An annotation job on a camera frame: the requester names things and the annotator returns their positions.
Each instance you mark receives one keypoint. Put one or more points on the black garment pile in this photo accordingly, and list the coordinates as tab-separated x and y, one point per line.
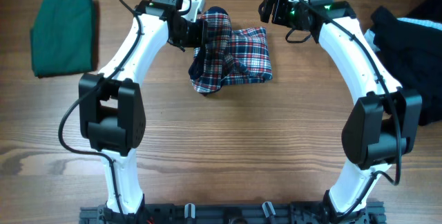
410	49

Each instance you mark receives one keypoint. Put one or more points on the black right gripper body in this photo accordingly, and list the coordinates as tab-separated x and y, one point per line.
285	13

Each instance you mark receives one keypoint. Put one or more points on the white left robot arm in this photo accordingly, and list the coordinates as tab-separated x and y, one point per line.
112	116

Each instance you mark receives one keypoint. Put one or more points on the folded green cloth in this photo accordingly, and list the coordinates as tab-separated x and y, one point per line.
62	38

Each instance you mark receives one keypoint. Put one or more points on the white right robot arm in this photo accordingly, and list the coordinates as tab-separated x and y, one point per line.
382	125

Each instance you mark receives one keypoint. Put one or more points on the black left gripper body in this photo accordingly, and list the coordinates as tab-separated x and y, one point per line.
189	33

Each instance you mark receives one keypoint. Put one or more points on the plaid red blue shirt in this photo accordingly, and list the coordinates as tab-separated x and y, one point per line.
230	57

